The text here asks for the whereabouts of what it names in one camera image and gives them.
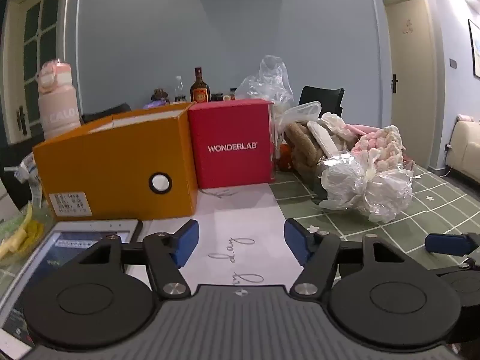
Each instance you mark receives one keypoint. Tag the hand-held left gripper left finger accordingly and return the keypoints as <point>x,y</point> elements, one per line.
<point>186,240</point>

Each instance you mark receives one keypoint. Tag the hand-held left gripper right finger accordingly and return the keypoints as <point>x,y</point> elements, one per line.
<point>295,240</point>

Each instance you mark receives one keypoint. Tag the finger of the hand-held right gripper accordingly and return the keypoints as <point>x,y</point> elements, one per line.
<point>446,243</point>

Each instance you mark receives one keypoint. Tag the orange cardboard box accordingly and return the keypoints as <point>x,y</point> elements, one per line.
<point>112,157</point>

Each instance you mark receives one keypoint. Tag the red cardboard box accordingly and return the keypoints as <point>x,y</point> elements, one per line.
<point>232,127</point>

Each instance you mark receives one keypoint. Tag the white fluffy cloth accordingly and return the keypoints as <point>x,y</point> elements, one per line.
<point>333,120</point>

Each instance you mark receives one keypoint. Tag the green checked tablecloth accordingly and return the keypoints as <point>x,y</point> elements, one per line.
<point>431,202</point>

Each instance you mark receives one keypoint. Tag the orange plush toy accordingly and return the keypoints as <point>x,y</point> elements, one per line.
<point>285,159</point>

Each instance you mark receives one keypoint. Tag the clear wrapped white bundle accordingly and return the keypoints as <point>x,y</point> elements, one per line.
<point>360,183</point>

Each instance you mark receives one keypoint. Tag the brown plush toy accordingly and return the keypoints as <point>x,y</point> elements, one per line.
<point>303,146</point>

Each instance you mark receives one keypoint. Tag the cream sofa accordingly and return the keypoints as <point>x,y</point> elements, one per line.
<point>465,146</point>

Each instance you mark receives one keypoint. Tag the white flat pad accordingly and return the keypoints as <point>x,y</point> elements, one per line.
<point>322,137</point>

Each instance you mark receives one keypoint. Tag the pink white crocheted toy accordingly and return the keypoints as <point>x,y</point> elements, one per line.
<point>382,144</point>

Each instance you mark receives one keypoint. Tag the white plastic bag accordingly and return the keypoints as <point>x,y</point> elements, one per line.
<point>300,112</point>

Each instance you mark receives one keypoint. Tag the pink cloth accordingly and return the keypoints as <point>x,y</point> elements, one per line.
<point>358,128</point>

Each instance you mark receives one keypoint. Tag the white tablet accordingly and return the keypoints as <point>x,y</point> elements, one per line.
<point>48,258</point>

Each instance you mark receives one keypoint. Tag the purple packet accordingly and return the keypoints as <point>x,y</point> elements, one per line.
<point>157,103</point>

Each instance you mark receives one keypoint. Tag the black chair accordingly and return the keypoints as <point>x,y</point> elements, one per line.
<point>322,97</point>
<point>105,114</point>

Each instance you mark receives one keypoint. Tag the clear plastic bottle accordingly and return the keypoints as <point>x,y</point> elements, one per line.
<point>179,92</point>

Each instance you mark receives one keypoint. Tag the brown figurine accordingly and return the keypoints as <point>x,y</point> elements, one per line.
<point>160,93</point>

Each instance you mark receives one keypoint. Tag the brown liquor bottle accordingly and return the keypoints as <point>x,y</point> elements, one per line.
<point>200,92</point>

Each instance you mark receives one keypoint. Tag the small dark jar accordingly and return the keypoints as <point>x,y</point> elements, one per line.
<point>233,93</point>

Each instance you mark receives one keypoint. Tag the yellow snack bag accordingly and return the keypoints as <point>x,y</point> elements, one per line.
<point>22,236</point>

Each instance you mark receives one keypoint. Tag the clear plastic bag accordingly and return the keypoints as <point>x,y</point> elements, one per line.
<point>268,78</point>

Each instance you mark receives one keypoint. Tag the cream door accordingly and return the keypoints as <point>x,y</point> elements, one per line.
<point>408,82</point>

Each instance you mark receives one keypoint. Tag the white printed packet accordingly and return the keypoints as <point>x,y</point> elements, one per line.
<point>28,168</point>

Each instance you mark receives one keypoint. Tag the pink water bottle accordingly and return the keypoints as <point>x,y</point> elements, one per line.
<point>58,105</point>

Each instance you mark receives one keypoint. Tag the glass panel door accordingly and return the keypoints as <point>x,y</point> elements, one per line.
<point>35,56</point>

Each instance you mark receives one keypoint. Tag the wall switch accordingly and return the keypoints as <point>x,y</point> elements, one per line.
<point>453,63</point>

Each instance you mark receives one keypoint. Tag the framed wall picture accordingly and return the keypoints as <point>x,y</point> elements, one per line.
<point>475,48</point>

